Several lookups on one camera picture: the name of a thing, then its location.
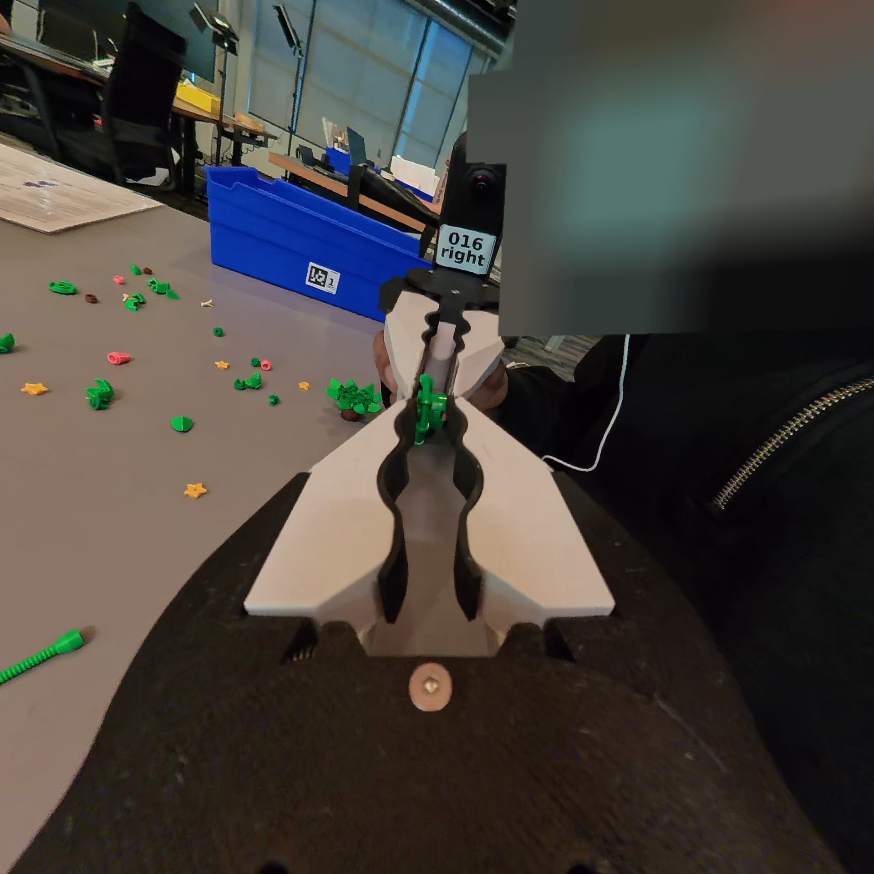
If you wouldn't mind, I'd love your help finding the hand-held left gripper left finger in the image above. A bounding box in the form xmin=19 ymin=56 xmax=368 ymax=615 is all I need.
xmin=243 ymin=398 xmax=415 ymax=651

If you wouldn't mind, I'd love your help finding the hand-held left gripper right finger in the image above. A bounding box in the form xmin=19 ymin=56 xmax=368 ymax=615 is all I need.
xmin=452 ymin=398 xmax=617 ymax=651

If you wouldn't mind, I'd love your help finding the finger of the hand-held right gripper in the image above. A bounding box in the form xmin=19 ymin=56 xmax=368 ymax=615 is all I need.
xmin=446 ymin=310 xmax=508 ymax=401
xmin=381 ymin=291 xmax=438 ymax=405

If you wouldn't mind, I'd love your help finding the thin green rod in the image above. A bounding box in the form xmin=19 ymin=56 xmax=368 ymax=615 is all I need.
xmin=413 ymin=373 xmax=434 ymax=446

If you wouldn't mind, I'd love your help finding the person's right forearm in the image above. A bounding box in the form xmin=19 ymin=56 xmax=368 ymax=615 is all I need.
xmin=502 ymin=365 xmax=602 ymax=472

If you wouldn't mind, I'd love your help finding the person's right hand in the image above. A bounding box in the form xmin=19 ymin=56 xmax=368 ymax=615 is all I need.
xmin=371 ymin=330 xmax=511 ymax=412

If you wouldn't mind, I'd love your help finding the green toy bush brown base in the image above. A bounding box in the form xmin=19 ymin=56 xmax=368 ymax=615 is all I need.
xmin=325 ymin=377 xmax=385 ymax=423

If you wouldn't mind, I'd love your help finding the blue plastic bin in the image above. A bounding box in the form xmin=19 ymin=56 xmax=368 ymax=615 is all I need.
xmin=205 ymin=166 xmax=438 ymax=323

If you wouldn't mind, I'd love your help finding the person's black jacket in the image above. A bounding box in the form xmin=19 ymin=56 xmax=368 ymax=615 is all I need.
xmin=502 ymin=333 xmax=874 ymax=874

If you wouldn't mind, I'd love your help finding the black light stand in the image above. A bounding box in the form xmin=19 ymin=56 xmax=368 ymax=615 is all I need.
xmin=272 ymin=3 xmax=305 ymax=137
xmin=190 ymin=2 xmax=240 ymax=168

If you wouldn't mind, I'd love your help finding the green ridged stem piece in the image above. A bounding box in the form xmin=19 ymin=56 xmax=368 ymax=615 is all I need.
xmin=0 ymin=628 xmax=86 ymax=686

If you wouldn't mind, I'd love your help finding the yellow storage tray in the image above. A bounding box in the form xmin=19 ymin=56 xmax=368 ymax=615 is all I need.
xmin=174 ymin=81 xmax=223 ymax=115

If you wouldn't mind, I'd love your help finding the black office chair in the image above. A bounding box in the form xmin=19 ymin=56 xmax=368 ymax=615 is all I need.
xmin=102 ymin=3 xmax=188 ymax=188

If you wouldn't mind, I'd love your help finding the pale printed sheet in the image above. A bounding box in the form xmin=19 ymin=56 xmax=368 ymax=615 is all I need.
xmin=0 ymin=142 xmax=165 ymax=235

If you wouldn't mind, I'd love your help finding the white cable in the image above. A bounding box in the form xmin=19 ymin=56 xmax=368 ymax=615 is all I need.
xmin=541 ymin=333 xmax=630 ymax=473

